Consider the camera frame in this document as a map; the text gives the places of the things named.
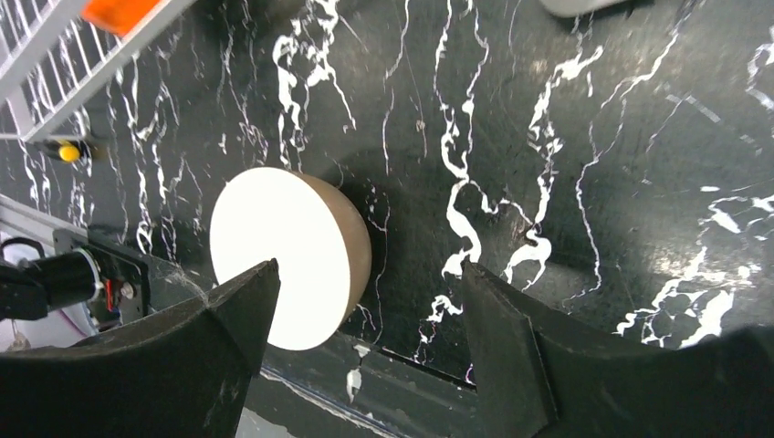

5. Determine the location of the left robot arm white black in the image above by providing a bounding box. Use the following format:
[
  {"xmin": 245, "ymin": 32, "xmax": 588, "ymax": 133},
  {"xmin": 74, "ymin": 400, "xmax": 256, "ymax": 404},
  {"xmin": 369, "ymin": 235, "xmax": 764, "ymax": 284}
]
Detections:
[{"xmin": 1, "ymin": 235, "xmax": 150, "ymax": 337}]

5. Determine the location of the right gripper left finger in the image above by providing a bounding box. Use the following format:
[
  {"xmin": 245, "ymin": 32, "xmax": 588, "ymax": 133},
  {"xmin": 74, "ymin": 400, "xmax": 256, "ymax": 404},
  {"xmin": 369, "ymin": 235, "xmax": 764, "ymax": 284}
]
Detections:
[{"xmin": 1, "ymin": 259, "xmax": 280, "ymax": 437}]

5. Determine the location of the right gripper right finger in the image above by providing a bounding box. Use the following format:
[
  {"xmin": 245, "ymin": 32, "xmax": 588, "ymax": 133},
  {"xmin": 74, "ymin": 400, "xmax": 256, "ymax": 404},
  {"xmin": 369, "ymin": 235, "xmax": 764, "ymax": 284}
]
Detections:
[{"xmin": 460, "ymin": 262, "xmax": 773, "ymax": 437}]

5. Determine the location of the white PVC pipe frame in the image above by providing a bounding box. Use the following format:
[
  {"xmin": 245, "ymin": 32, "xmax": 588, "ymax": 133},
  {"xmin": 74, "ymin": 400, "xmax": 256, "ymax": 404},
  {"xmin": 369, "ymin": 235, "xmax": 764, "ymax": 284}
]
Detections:
[{"xmin": 539, "ymin": 0, "xmax": 625, "ymax": 18}]

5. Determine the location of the cream bowl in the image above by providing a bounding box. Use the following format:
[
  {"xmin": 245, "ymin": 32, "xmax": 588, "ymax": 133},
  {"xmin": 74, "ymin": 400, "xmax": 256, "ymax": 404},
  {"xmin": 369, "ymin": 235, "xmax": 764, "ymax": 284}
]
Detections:
[
  {"xmin": 81, "ymin": 0, "xmax": 164, "ymax": 37},
  {"xmin": 209, "ymin": 167, "xmax": 372, "ymax": 351}
]

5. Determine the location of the yellow black screwdriver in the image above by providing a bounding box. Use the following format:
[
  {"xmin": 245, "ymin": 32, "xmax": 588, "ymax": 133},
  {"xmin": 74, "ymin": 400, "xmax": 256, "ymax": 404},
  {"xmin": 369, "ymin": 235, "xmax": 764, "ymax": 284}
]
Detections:
[{"xmin": 31, "ymin": 139, "xmax": 91, "ymax": 163}]

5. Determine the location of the white wire dish rack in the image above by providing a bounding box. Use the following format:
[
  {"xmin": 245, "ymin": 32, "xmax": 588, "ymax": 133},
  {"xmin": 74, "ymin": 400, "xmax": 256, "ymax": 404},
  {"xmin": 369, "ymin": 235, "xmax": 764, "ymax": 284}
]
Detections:
[{"xmin": 1, "ymin": 1, "xmax": 191, "ymax": 143}]

